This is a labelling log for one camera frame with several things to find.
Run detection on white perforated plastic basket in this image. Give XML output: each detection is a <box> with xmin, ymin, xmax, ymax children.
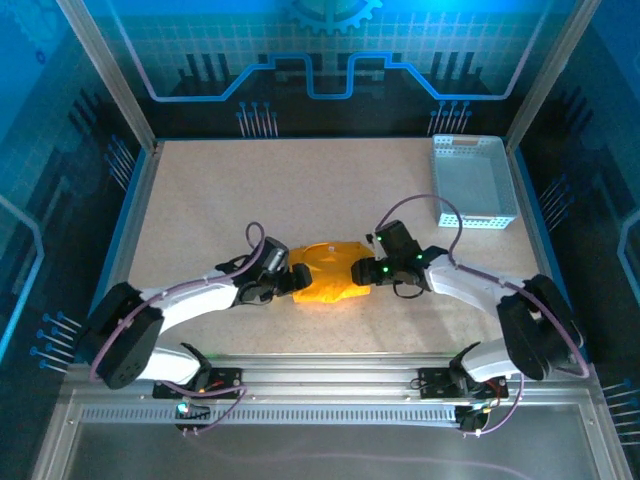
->
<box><xmin>431</xmin><ymin>134</ymin><xmax>521</xmax><ymax>230</ymax></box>

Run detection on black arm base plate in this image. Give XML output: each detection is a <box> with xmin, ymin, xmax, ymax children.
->
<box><xmin>152</xmin><ymin>367</ymin><xmax>245</xmax><ymax>400</ymax></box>
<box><xmin>417</xmin><ymin>366</ymin><xmax>510</xmax><ymax>400</ymax></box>

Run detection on aluminium side rail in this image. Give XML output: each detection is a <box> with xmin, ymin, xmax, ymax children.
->
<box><xmin>503</xmin><ymin>142</ymin><xmax>576</xmax><ymax>364</ymax></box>
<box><xmin>82</xmin><ymin>140</ymin><xmax>162</xmax><ymax>364</ymax></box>

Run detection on purple cable loop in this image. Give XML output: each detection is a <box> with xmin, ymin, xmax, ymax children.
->
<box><xmin>462</xmin><ymin>372</ymin><xmax>525</xmax><ymax>439</ymax></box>
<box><xmin>159</xmin><ymin>379</ymin><xmax>249</xmax><ymax>436</ymax></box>

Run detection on aluminium frame beam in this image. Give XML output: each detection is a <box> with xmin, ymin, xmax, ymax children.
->
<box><xmin>64</xmin><ymin>355</ymin><xmax>601</xmax><ymax>404</ymax></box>

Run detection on grey metal panel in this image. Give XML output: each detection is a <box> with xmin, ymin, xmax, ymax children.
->
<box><xmin>29</xmin><ymin>389</ymin><xmax>634</xmax><ymax>480</ymax></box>

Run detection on orange t-shirt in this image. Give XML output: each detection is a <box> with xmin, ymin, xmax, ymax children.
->
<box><xmin>287</xmin><ymin>239</ymin><xmax>377</xmax><ymax>305</ymax></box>

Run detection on aluminium frame post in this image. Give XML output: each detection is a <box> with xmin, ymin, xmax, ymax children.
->
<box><xmin>503</xmin><ymin>0</ymin><xmax>606</xmax><ymax>151</ymax></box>
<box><xmin>55</xmin><ymin>0</ymin><xmax>160</xmax><ymax>151</ymax></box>

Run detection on black controller box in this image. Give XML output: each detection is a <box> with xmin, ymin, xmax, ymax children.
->
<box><xmin>173</xmin><ymin>399</ymin><xmax>212</xmax><ymax>436</ymax></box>
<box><xmin>455</xmin><ymin>403</ymin><xmax>494</xmax><ymax>437</ymax></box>

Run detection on slotted grey cable duct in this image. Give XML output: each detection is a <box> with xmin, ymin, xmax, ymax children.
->
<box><xmin>79</xmin><ymin>405</ymin><xmax>459</xmax><ymax>426</ymax></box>

